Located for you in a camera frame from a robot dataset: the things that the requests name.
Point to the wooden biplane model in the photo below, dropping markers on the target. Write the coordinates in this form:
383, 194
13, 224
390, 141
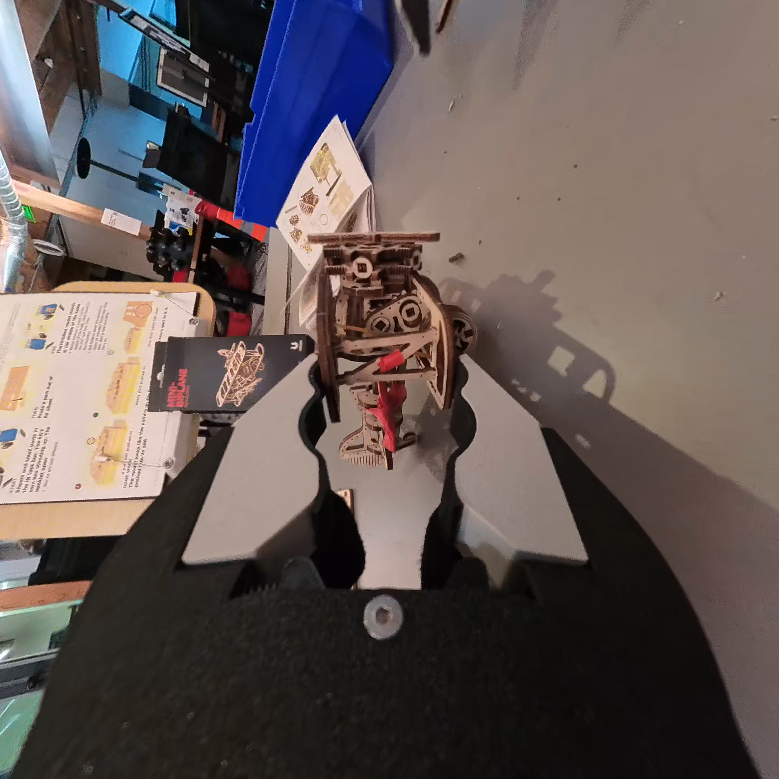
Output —
389, 316

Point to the grey desk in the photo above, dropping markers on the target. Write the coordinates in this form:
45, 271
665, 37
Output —
578, 152

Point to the black biplane packaging box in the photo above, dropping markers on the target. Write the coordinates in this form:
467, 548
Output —
201, 371

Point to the laminated instruction sheet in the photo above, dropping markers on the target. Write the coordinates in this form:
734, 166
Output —
67, 395

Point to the silver flexible duct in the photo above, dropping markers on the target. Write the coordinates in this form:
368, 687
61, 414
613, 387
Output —
12, 231

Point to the round wooden table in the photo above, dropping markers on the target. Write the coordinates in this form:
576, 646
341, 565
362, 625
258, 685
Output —
79, 520

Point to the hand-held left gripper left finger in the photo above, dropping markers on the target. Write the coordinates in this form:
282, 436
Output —
243, 487

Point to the open instruction booklet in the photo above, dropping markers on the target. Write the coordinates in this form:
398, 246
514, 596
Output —
332, 176

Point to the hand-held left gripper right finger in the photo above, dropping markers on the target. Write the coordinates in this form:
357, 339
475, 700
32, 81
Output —
517, 487

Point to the small wooden part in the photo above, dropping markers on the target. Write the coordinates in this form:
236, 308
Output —
345, 500

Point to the blue plastic bin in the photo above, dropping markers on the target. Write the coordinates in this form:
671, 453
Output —
316, 91

